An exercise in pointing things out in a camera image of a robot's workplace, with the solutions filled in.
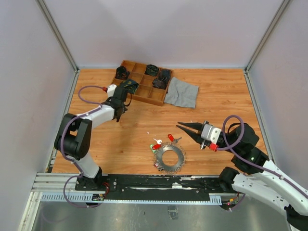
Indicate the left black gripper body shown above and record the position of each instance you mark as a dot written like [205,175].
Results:
[124,109]

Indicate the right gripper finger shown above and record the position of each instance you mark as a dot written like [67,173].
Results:
[195,136]
[192,126]

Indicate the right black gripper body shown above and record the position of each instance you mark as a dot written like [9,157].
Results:
[203,143]

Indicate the red key tag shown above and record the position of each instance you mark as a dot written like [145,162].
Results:
[173,139]
[158,144]

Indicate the green key tag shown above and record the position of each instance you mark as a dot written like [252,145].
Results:
[151,148]

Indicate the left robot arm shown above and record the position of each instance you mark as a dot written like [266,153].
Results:
[74,134]

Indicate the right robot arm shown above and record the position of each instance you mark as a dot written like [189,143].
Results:
[255,174]

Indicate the blue patterned tie front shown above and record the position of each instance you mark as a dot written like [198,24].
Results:
[130,85]

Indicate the rolled dark tie back left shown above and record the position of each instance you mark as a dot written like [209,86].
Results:
[122,73]

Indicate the rolled dark tie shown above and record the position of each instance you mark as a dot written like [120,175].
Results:
[122,73]
[164,75]

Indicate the grey folded cloth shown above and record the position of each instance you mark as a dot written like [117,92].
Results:
[181,94]

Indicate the wooden divided tray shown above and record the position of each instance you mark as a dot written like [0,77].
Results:
[146,92]

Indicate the rolled purple tie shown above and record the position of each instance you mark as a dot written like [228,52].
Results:
[159,83]

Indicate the rolled green tie back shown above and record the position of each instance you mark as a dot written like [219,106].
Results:
[151,70]

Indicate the rolled dark tie right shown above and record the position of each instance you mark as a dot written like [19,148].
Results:
[164,75]

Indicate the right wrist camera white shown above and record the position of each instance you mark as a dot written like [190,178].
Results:
[215,135]

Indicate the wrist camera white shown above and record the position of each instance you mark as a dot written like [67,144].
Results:
[111,90]
[215,135]

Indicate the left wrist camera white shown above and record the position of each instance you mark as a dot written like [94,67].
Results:
[111,90]

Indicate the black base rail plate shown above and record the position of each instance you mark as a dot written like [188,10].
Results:
[158,188]

